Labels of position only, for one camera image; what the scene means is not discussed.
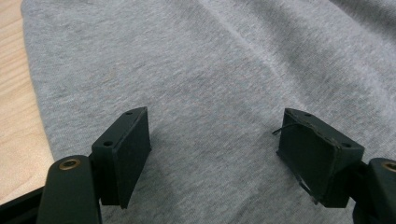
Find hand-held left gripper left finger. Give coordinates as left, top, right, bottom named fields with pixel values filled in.
left=91, top=106, right=153, bottom=210

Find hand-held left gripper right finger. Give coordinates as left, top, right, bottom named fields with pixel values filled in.
left=276, top=107, right=365, bottom=209

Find grey shorts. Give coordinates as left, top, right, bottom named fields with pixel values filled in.
left=21, top=0, right=396, bottom=224

